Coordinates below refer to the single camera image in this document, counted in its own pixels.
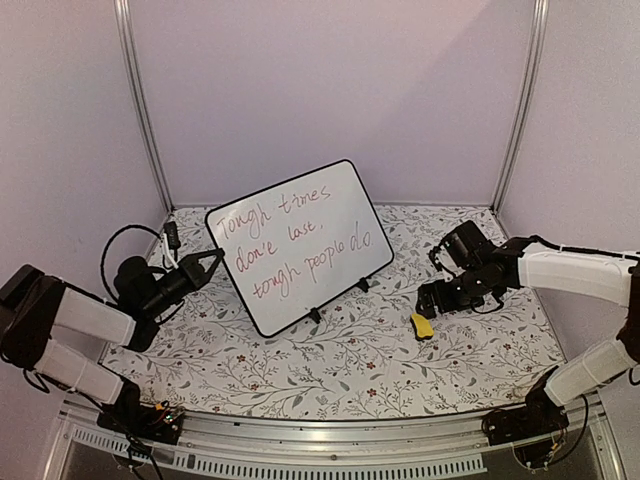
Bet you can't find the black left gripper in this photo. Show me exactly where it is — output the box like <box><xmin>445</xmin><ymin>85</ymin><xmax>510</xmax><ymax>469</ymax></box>
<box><xmin>142</xmin><ymin>249</ymin><xmax>224</xmax><ymax>319</ymax></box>

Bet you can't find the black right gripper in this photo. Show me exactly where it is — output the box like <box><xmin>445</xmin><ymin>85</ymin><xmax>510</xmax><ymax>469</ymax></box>
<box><xmin>416</xmin><ymin>266</ymin><xmax>489</xmax><ymax>320</ymax></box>

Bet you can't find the yellow black whiteboard eraser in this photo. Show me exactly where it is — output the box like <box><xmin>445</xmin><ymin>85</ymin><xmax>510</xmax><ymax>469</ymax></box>
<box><xmin>410</xmin><ymin>313</ymin><xmax>434</xmax><ymax>341</ymax></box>

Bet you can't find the white whiteboard black frame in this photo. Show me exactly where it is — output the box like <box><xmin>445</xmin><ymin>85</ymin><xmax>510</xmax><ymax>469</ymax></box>
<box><xmin>205</xmin><ymin>159</ymin><xmax>394</xmax><ymax>338</ymax></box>

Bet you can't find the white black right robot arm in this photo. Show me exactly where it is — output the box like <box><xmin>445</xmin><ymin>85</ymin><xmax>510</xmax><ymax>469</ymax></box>
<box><xmin>410</xmin><ymin>222</ymin><xmax>639</xmax><ymax>436</ymax></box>

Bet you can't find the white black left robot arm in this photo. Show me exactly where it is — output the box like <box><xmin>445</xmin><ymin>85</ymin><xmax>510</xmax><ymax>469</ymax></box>
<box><xmin>1</xmin><ymin>249</ymin><xmax>224</xmax><ymax>434</ymax></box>

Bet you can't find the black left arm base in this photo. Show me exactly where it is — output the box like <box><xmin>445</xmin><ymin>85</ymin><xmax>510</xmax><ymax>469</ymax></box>
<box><xmin>97</xmin><ymin>380</ymin><xmax>185</xmax><ymax>445</ymax></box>

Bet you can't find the black whiteboard stand foot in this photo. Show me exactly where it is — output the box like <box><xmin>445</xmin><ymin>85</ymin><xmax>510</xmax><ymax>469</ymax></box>
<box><xmin>357</xmin><ymin>277</ymin><xmax>370</xmax><ymax>293</ymax></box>
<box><xmin>309</xmin><ymin>308</ymin><xmax>321</xmax><ymax>324</ymax></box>

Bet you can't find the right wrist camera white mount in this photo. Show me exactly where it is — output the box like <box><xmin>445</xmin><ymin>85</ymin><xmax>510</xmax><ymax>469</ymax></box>
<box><xmin>428</xmin><ymin>220</ymin><xmax>496</xmax><ymax>274</ymax></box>

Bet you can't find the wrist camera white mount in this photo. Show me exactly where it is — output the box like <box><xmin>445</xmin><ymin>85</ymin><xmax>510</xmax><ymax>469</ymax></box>
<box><xmin>428</xmin><ymin>220</ymin><xmax>496</xmax><ymax>274</ymax></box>
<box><xmin>161</xmin><ymin>221</ymin><xmax>181</xmax><ymax>270</ymax></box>

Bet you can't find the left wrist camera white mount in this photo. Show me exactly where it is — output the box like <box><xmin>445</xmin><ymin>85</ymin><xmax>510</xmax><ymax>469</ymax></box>
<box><xmin>161</xmin><ymin>221</ymin><xmax>181</xmax><ymax>270</ymax></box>

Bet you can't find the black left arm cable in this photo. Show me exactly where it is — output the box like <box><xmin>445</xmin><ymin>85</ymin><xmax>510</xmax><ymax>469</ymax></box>
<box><xmin>99</xmin><ymin>224</ymin><xmax>166</xmax><ymax>306</ymax></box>

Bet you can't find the aluminium front rail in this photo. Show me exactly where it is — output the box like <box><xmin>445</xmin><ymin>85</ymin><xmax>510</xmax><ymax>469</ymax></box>
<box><xmin>43</xmin><ymin>394</ymin><xmax>627</xmax><ymax>479</ymax></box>

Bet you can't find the aluminium corner post left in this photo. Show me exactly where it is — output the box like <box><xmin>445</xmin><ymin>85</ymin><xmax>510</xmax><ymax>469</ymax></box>
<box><xmin>113</xmin><ymin>0</ymin><xmax>175</xmax><ymax>213</ymax></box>

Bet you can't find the aluminium corner post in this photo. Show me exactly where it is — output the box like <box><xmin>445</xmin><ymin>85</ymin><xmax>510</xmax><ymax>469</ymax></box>
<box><xmin>491</xmin><ymin>0</ymin><xmax>549</xmax><ymax>216</ymax></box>
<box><xmin>113</xmin><ymin>0</ymin><xmax>175</xmax><ymax>213</ymax></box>

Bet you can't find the aluminium corner post right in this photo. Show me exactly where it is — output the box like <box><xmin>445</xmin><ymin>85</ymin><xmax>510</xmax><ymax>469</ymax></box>
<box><xmin>491</xmin><ymin>0</ymin><xmax>549</xmax><ymax>216</ymax></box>

